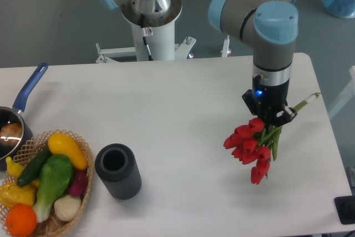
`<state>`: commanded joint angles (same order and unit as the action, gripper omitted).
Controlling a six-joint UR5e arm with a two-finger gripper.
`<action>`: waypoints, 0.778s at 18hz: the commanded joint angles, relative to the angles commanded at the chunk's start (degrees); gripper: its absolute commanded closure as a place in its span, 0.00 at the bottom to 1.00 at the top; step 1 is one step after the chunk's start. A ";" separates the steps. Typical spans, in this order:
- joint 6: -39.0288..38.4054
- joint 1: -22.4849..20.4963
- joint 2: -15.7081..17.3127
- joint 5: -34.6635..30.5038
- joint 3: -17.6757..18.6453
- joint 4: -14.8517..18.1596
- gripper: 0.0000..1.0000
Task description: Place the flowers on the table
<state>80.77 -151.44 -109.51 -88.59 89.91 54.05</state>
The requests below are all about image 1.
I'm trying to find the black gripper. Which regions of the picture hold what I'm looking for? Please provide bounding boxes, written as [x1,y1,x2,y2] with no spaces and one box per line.
[242,78,297,125]

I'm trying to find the red tulip bouquet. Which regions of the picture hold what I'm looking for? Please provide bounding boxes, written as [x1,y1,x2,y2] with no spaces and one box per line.
[223,92,322,185]

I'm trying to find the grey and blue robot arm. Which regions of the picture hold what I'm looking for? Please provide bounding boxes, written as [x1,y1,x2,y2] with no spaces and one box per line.
[100,0,298,127]

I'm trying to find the black device at edge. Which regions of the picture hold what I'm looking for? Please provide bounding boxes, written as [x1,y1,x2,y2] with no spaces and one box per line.
[334,195,354,225]

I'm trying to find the dark grey ribbed vase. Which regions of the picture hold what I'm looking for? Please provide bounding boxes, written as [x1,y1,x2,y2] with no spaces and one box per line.
[95,143,142,200]

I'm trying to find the purple radish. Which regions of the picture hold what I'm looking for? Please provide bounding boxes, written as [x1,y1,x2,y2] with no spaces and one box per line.
[68,170,88,197]

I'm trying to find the yellow squash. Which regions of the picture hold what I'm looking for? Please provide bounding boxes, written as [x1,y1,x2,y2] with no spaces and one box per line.
[48,132,88,170]

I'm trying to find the green bok choy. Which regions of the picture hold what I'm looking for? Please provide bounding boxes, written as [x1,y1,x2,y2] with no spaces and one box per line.
[33,154,73,223]

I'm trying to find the white garlic bulb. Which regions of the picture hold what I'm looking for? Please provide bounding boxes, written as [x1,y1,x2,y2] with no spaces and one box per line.
[54,195,81,221]

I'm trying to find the green cucumber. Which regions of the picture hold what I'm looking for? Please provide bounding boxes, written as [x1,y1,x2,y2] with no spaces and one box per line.
[17,147,52,186]

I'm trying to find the bread roll in pan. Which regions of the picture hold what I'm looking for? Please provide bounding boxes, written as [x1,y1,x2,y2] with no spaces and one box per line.
[1,123,22,147]

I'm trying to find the yellow banana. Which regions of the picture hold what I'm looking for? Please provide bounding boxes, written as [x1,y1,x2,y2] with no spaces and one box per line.
[6,157,25,180]

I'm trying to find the orange fruit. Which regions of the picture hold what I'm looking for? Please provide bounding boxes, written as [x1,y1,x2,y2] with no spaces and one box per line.
[5,205,37,236]

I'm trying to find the yellow bell pepper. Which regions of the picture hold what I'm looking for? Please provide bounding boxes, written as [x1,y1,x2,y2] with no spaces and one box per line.
[1,182,37,209]

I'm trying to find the white frame at right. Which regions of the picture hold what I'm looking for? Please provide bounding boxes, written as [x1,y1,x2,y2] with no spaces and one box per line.
[328,66,354,120]

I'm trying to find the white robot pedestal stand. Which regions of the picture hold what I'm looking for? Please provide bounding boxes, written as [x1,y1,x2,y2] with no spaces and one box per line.
[96,0,196,63]

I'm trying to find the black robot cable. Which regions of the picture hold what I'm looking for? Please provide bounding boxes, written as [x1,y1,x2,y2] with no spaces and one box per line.
[139,14,154,61]

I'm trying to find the blue handled saucepan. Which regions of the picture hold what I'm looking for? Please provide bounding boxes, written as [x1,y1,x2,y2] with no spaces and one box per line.
[1,63,48,171]

